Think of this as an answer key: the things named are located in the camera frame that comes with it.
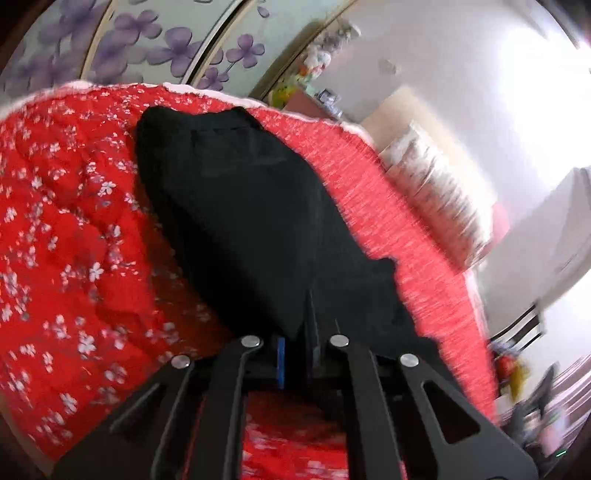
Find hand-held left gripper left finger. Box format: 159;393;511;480
51;335;289;480

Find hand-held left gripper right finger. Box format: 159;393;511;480
302;288;539;480

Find black pants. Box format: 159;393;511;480
134;105;451;398

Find white floral pillow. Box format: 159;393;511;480
378;124;492;269

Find cluttered stand with colourful things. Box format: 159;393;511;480
487;300;580;460

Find red floral blanket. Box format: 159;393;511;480
0;80;502;480

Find beige headboard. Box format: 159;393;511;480
359;85;502;217

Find pile of plush toys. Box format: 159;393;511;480
270;25;358;109

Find wardrobe with purple flower doors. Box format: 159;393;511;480
0;0;356;100

